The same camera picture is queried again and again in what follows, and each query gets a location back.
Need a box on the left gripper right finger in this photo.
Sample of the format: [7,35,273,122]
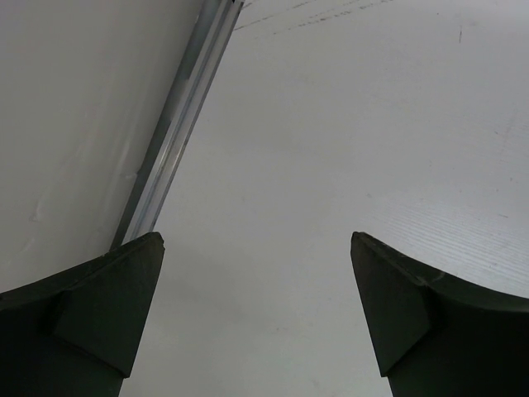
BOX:
[350,232,528,396]

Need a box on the aluminium left rail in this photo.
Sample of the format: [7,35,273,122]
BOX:
[111,0,245,249]

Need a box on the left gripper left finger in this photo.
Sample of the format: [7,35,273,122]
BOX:
[1,232,164,396]

